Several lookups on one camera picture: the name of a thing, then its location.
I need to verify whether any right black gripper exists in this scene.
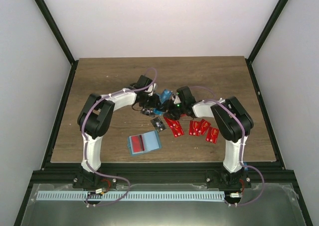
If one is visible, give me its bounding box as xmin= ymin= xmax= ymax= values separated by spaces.
xmin=157 ymin=100 xmax=186 ymax=121

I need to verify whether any teal leather card holder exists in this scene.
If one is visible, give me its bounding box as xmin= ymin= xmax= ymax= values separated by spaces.
xmin=128 ymin=130 xmax=161 ymax=156

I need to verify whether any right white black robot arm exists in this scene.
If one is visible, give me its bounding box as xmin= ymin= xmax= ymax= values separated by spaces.
xmin=161 ymin=86 xmax=254 ymax=188

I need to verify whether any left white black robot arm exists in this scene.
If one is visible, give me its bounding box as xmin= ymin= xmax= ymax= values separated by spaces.
xmin=77 ymin=75 xmax=157 ymax=188

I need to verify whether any black card beside blue pile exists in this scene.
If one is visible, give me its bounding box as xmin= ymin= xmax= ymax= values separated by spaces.
xmin=140 ymin=109 xmax=156 ymax=117

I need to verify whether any blue card lower pile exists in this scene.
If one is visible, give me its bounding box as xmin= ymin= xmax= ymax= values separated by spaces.
xmin=153 ymin=108 xmax=164 ymax=115

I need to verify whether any black card near holder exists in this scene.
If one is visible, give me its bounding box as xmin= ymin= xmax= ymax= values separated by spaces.
xmin=151 ymin=116 xmax=166 ymax=132

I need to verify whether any red VIP card far right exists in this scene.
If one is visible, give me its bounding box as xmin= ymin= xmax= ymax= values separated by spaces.
xmin=205 ymin=127 xmax=219 ymax=144

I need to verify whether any red VIP card centre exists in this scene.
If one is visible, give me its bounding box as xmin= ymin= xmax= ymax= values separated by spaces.
xmin=130 ymin=135 xmax=145 ymax=154

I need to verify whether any grey metal tray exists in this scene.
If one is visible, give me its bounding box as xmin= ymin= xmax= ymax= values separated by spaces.
xmin=21 ymin=183 xmax=306 ymax=226

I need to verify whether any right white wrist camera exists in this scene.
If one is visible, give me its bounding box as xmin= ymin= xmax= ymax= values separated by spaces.
xmin=171 ymin=94 xmax=181 ymax=105

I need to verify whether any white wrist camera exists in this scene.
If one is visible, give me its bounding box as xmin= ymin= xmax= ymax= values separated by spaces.
xmin=171 ymin=94 xmax=181 ymax=105
xmin=145 ymin=83 xmax=158 ymax=96

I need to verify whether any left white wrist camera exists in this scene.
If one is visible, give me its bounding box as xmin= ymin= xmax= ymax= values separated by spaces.
xmin=145 ymin=83 xmax=158 ymax=96

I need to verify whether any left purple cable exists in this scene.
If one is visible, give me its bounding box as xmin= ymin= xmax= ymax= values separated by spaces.
xmin=81 ymin=67 xmax=159 ymax=177

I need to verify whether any right black frame post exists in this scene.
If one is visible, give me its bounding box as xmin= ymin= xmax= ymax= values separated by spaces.
xmin=247 ymin=0 xmax=297 ymax=62

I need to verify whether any black frame post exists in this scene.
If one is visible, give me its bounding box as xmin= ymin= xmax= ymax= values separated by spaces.
xmin=247 ymin=0 xmax=297 ymax=62
xmin=26 ymin=0 xmax=76 ymax=65

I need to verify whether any left black frame post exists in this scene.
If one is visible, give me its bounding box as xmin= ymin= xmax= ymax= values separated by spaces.
xmin=26 ymin=0 xmax=76 ymax=65

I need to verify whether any black aluminium front rail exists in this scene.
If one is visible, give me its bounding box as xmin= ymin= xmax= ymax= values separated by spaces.
xmin=30 ymin=162 xmax=297 ymax=189

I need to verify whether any light blue slotted cable duct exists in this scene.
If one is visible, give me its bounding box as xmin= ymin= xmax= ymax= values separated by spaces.
xmin=36 ymin=191 xmax=225 ymax=202

